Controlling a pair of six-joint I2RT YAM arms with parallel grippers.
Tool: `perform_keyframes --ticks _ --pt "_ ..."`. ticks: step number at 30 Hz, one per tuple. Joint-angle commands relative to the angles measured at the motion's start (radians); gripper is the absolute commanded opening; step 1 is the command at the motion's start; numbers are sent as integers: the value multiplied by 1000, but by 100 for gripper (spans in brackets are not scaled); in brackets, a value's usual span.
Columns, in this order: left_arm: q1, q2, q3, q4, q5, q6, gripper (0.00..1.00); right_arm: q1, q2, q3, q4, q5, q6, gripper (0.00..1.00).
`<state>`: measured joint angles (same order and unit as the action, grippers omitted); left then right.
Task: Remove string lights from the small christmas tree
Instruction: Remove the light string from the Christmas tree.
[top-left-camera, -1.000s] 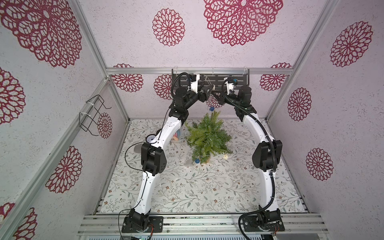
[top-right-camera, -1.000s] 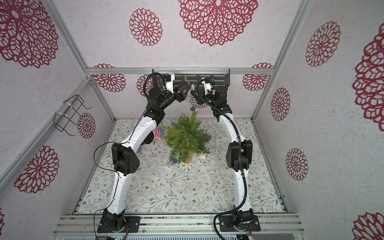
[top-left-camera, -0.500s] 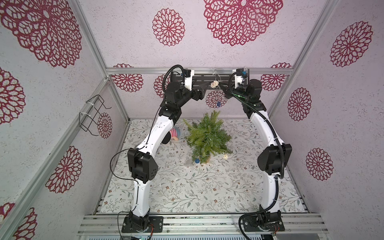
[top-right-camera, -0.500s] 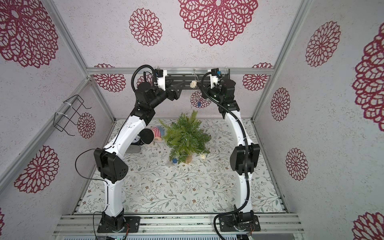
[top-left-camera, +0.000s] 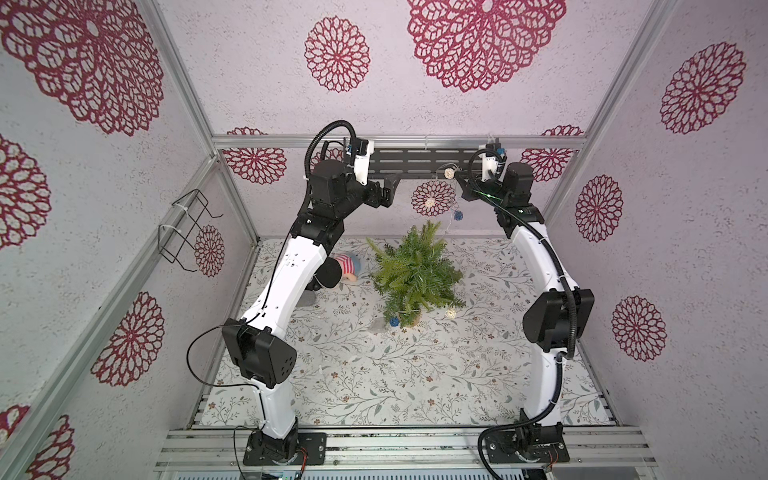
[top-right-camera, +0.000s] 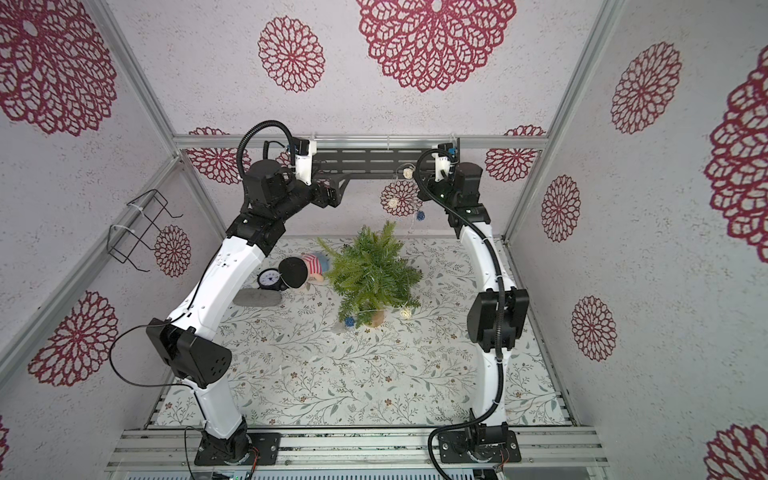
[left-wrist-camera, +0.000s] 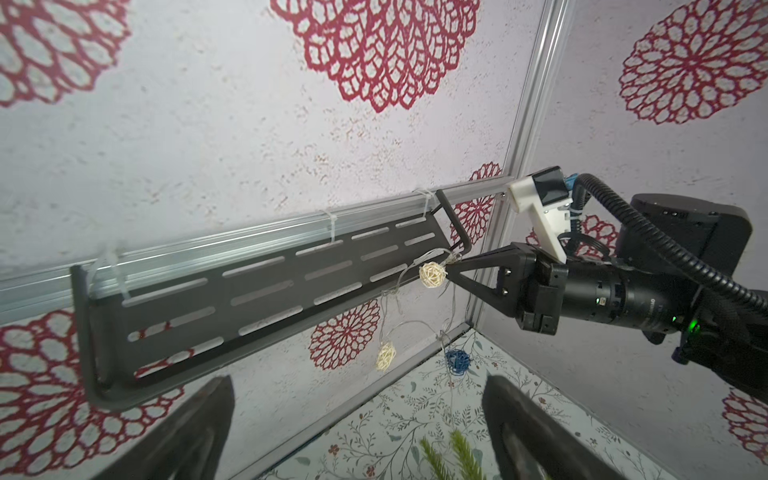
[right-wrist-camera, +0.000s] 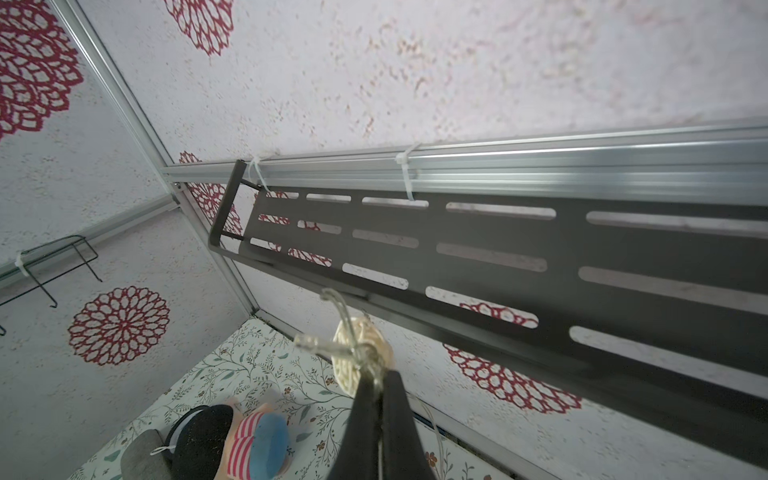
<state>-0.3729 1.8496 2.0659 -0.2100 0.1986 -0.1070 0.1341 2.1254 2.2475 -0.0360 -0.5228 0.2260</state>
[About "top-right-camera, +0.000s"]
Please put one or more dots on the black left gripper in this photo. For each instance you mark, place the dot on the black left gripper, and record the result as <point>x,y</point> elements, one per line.
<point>334,195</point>

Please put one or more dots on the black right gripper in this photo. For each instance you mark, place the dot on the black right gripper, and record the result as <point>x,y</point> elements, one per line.
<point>432,187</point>

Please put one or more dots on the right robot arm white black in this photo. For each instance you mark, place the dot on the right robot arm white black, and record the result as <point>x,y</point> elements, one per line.
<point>495,322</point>

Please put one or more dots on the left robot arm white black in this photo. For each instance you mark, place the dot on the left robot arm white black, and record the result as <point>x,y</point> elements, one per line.
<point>185,340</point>

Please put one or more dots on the small green christmas tree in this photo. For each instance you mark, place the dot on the small green christmas tree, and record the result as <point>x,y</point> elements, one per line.
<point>370,275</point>

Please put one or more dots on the black alarm clock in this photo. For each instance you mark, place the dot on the black alarm clock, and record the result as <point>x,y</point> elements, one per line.
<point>270,279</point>

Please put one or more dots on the grey fabric glasses case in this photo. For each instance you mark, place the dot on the grey fabric glasses case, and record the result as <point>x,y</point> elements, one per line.
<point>257,298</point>

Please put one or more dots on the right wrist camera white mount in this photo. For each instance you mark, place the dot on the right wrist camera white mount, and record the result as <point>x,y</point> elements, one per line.
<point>445,161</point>

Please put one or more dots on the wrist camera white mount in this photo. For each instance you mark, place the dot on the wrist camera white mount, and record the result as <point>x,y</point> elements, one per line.
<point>303,150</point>
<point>445,161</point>

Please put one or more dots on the grey slotted wall shelf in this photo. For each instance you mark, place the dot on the grey slotted wall shelf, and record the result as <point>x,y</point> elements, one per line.
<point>377,161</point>

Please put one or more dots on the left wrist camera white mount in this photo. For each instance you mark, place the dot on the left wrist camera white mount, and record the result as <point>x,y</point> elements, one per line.
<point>303,150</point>

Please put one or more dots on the black wire wall basket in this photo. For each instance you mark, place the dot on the black wire wall basket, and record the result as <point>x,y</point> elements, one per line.
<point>124,238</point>

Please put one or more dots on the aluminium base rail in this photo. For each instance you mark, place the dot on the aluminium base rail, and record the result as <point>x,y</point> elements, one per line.
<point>363,453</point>

